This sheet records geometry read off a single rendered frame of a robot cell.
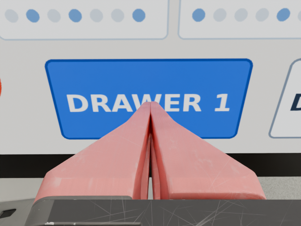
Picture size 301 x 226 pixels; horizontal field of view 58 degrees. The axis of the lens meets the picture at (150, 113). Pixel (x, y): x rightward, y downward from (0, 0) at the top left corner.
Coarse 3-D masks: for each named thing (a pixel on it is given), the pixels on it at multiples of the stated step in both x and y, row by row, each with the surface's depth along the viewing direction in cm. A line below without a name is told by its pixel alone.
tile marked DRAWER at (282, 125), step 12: (300, 60) 12; (288, 72) 12; (300, 72) 12; (288, 84) 13; (300, 84) 13; (288, 96) 13; (300, 96) 13; (276, 108) 14; (288, 108) 14; (300, 108) 14; (276, 120) 14; (288, 120) 14; (300, 120) 14; (276, 132) 14; (288, 132) 14; (300, 132) 14
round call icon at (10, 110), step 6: (0, 72) 12; (0, 78) 12; (0, 84) 13; (0, 90) 13; (6, 90) 13; (0, 96) 13; (6, 96) 13; (0, 102) 13; (6, 102) 13; (0, 108) 13; (6, 108) 13; (12, 108) 13; (0, 114) 14; (6, 114) 14; (12, 114) 14
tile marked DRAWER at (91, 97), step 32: (64, 64) 12; (96, 64) 12; (128, 64) 12; (160, 64) 12; (192, 64) 12; (224, 64) 12; (64, 96) 13; (96, 96) 13; (128, 96) 13; (160, 96) 13; (192, 96) 13; (224, 96) 13; (64, 128) 14; (96, 128) 14; (192, 128) 14; (224, 128) 14
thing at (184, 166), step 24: (168, 120) 9; (168, 144) 7; (192, 144) 7; (168, 168) 6; (192, 168) 6; (216, 168) 6; (240, 168) 6; (168, 192) 5; (192, 192) 5; (216, 192) 5; (240, 192) 5
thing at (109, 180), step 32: (128, 128) 9; (96, 160) 6; (128, 160) 6; (64, 192) 5; (96, 192) 5; (128, 192) 5; (32, 224) 5; (64, 224) 5; (96, 224) 5; (128, 224) 5; (160, 224) 5; (192, 224) 5; (224, 224) 5; (256, 224) 5; (288, 224) 5
